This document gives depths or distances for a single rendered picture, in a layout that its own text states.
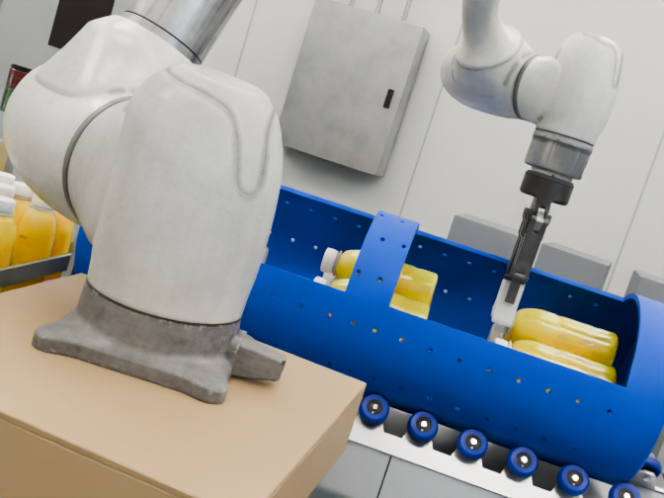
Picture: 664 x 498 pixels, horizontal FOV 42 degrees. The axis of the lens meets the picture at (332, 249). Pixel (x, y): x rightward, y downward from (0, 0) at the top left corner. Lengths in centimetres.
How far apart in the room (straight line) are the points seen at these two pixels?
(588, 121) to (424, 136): 346
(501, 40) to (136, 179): 73
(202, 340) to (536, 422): 60
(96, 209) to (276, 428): 26
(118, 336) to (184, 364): 6
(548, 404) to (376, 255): 32
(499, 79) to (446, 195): 337
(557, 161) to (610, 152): 339
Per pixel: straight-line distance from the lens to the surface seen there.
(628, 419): 127
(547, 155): 130
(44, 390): 74
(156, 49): 94
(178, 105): 77
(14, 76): 191
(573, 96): 130
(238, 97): 78
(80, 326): 82
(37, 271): 151
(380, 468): 130
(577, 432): 127
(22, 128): 97
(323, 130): 462
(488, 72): 135
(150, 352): 80
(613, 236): 469
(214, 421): 75
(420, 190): 473
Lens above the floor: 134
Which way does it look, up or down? 8 degrees down
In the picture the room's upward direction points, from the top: 18 degrees clockwise
